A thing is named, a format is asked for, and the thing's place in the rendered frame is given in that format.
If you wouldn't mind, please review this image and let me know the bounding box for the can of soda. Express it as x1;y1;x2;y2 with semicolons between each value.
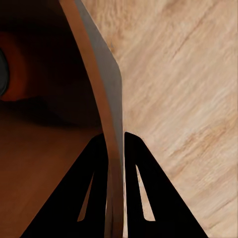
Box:
0;30;84;101

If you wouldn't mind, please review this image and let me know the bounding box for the trash can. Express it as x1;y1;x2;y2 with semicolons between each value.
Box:
0;0;124;238

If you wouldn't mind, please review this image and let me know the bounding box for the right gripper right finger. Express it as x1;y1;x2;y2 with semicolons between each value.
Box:
125;132;208;238

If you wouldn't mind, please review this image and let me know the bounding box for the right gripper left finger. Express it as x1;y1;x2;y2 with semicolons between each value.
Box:
20;133;109;238

